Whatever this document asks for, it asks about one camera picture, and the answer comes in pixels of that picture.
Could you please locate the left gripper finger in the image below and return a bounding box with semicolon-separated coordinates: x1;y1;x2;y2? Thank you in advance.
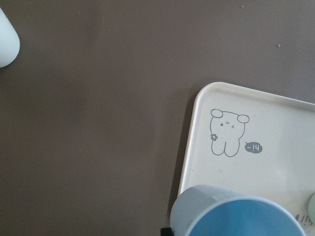
160;228;174;236

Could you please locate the blue plastic cup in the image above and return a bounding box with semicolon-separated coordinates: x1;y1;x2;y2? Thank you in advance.
170;185;305;236

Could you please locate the cream plastic cup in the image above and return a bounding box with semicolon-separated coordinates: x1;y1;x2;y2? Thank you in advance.
0;9;20;68

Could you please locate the green plastic cup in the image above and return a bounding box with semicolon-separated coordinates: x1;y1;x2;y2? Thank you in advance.
308;194;315;218

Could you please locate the cream rabbit print tray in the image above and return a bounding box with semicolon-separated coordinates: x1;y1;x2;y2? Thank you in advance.
179;82;315;236

